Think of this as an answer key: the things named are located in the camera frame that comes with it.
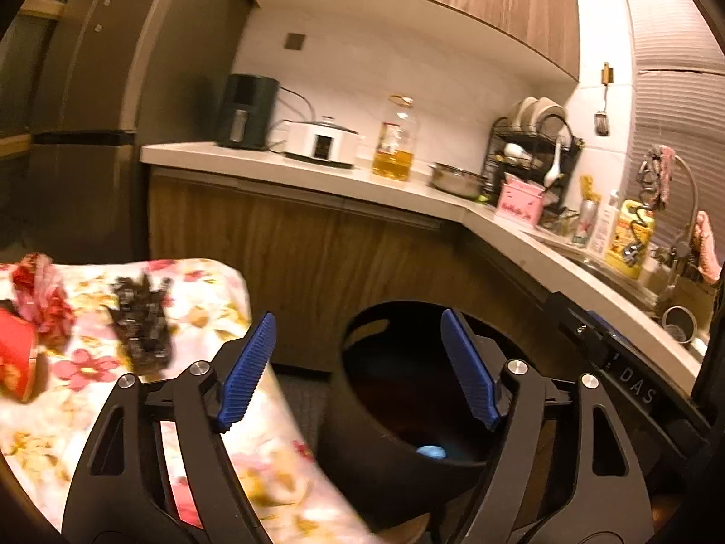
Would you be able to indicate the cooking oil bottle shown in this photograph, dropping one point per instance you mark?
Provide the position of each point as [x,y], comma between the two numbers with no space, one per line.
[393,153]

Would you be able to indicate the dark wall outlet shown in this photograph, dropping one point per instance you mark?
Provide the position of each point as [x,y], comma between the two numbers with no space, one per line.
[294,41]

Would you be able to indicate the window blind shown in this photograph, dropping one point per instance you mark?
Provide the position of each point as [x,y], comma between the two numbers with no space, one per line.
[679,39]

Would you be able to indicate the black trash bin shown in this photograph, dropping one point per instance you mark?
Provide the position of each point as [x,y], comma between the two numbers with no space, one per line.
[374,464]

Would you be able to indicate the kitchen counter with wooden cabinets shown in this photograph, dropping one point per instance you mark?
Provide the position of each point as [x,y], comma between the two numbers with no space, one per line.
[283,238]

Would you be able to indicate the steel mixing bowl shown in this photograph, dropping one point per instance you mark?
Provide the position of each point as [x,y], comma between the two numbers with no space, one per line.
[456,181]

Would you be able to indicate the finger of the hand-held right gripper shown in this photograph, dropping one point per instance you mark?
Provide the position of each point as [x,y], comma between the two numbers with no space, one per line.
[606,326]
[578,326]

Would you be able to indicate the black dish rack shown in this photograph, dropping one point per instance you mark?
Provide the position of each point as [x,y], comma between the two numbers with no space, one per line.
[569,153]

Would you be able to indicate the blue rubber glove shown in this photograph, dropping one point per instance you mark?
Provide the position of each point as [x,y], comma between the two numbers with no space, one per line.
[431,452]

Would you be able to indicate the steel kitchen faucet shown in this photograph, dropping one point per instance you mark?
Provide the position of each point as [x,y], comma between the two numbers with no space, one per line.
[692,181]

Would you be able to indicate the hanging slotted spatula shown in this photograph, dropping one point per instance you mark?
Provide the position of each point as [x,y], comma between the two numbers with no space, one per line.
[602,123]

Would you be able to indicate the pink utensil holder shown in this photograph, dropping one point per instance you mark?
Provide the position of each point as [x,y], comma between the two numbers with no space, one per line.
[518,204]

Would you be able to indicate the clear red printed wrapper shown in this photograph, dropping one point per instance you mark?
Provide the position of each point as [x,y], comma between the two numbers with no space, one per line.
[42,294]

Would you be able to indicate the floral tablecloth covered table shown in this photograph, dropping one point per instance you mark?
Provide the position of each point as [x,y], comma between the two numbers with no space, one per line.
[56,419]

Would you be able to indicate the white ladle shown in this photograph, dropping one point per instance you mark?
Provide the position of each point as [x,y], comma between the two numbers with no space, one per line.
[552,173]

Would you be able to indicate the pink rubber glove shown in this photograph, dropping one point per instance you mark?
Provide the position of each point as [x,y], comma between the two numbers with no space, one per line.
[708,249]

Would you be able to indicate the white pump bottle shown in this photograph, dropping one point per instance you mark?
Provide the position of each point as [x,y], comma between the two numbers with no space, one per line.
[600,226]

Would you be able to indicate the steel kitchen sink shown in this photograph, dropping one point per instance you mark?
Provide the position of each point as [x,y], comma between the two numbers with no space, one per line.
[628,286]

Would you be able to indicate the black air fryer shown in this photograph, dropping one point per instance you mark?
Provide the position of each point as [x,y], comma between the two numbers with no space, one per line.
[249,113]

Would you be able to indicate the white plate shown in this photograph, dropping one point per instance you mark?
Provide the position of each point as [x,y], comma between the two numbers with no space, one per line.
[549,110]
[521,110]

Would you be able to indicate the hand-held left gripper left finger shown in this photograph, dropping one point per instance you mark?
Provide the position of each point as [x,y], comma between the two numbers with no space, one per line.
[243,377]

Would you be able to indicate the yellow detergent bottle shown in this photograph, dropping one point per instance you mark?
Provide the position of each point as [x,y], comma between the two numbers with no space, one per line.
[620,232]

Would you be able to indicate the black plastic bag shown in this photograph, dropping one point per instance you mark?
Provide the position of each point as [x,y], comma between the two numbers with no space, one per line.
[141,323]

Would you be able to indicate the red box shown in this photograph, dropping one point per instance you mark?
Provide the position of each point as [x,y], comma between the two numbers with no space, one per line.
[17,351]

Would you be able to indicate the wooden glass door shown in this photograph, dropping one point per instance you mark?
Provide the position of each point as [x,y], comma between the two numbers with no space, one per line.
[42,8]

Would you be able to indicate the steel cup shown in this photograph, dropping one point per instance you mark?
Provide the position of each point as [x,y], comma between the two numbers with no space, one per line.
[677,326]

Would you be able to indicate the yellow dish brush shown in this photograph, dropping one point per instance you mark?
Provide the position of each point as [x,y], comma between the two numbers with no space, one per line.
[588,188]

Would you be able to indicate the pink dish rag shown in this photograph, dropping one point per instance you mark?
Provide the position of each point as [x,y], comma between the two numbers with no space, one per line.
[660,175]

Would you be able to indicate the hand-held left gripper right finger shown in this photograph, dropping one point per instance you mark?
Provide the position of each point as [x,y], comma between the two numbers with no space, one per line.
[470,374]

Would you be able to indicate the dark grey refrigerator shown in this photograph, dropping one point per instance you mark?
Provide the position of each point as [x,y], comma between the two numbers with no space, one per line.
[113,96]

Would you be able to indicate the white rice cooker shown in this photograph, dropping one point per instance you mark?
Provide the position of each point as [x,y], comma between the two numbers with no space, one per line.
[323,144]

